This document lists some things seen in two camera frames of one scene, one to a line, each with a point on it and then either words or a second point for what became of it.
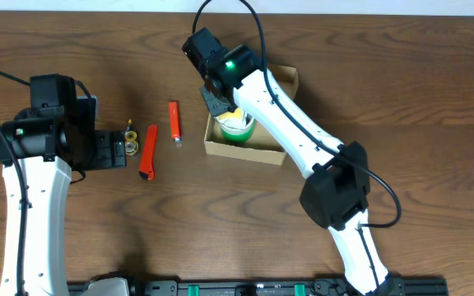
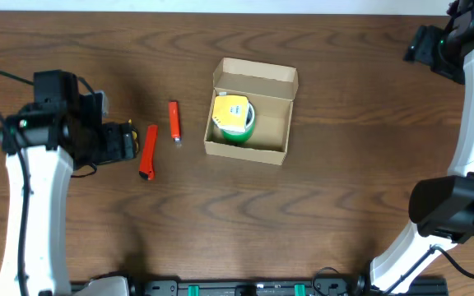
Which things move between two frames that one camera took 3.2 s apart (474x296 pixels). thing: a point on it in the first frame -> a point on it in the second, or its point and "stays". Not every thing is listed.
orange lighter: (175, 121) stays
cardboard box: (261, 147) stays
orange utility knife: (146, 170) stays
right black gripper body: (216, 101) -> (418, 45)
